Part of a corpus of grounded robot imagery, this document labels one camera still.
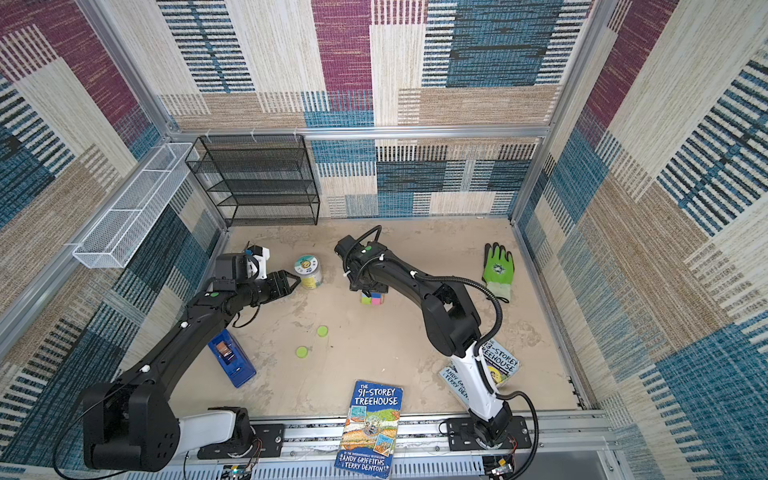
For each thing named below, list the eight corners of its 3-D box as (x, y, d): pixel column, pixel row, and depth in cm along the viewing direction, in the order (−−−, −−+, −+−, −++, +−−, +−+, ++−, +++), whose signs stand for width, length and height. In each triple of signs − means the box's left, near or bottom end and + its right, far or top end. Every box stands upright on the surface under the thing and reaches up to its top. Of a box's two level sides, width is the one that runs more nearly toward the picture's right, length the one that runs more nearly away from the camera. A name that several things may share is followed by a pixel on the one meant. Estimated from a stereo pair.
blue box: (216, 350, 90) (206, 342, 85) (235, 337, 93) (226, 327, 88) (239, 386, 84) (230, 379, 79) (259, 370, 86) (251, 362, 81)
